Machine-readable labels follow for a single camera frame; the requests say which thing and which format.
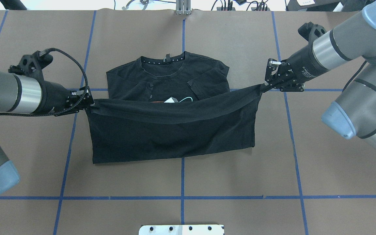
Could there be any brown paper table cover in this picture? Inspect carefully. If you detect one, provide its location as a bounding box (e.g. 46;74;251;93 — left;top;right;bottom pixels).
0;9;376;235

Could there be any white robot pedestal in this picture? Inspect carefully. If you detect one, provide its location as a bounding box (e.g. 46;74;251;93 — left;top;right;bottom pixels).
138;224;225;235

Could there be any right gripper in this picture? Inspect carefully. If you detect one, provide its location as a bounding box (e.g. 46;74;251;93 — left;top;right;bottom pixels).
265;45;322;92

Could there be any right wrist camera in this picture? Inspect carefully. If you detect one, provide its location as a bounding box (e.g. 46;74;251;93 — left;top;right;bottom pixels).
297;22;327;43

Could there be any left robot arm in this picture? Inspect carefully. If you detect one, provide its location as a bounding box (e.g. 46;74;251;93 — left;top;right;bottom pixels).
0;66;94;195

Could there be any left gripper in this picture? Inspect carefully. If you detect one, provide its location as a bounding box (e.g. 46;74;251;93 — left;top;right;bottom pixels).
40;82;94;116

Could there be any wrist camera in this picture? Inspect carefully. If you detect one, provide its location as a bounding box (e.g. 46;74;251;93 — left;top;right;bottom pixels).
297;22;327;43
8;50;53;79

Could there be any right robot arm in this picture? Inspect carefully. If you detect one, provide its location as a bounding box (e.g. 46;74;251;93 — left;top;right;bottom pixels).
261;1;376;150

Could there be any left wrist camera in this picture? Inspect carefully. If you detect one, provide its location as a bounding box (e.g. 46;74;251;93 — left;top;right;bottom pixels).
8;50;53;79

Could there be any aluminium frame post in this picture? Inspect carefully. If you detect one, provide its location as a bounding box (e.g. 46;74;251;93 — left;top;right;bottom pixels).
175;0;192;15

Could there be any black printed t-shirt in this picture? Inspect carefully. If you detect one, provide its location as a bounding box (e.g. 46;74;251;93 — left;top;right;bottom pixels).
86;52;262;164

